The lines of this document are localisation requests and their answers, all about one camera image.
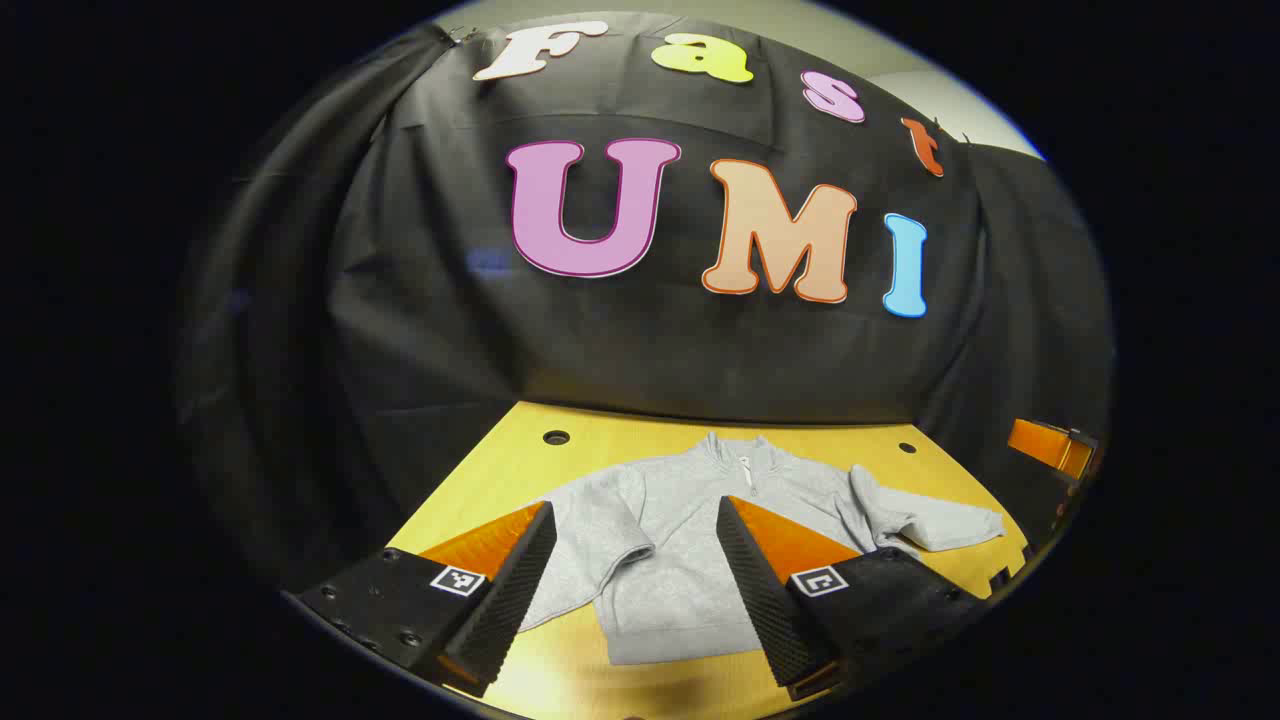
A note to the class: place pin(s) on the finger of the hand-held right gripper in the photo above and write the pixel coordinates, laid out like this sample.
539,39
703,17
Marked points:
1040,443

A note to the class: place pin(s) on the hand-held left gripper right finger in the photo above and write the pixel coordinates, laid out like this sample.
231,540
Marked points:
765,590

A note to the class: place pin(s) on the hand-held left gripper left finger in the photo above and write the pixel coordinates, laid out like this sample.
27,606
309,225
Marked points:
505,600

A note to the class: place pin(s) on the grey zip-collar sweatshirt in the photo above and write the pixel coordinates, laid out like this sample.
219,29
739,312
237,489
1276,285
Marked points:
680,560

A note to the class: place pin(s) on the black backdrop cloth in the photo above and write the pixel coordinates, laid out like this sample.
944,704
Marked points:
450,330

